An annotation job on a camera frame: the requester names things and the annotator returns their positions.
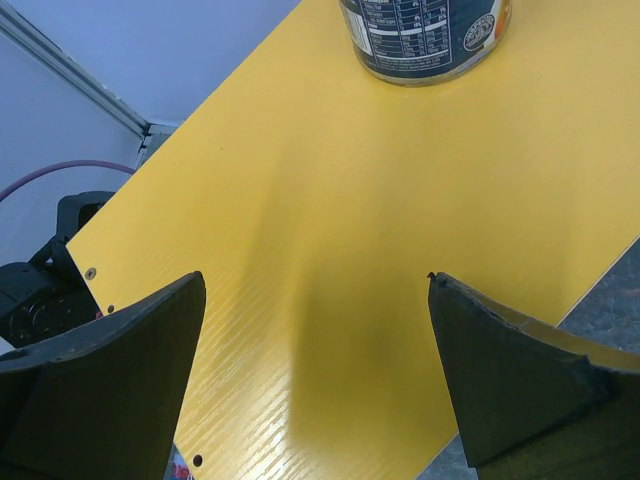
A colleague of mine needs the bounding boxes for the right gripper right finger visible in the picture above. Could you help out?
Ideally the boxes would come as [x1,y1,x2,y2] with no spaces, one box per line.
[428,272,639,479]

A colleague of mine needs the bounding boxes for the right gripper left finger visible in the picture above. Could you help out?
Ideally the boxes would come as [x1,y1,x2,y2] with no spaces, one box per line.
[1,271,206,479]

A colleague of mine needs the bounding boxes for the blue chicken soup can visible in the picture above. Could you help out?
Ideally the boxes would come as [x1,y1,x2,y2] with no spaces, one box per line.
[340,0,512,86]

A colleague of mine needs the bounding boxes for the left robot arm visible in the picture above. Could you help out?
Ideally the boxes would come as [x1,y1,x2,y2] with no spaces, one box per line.
[1,191,113,348]

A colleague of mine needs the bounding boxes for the yellow box counter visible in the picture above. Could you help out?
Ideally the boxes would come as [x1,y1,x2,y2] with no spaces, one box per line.
[69,1,639,479]

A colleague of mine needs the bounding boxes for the cartoon label can right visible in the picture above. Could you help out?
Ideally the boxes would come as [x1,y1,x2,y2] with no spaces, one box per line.
[168,445,195,480]

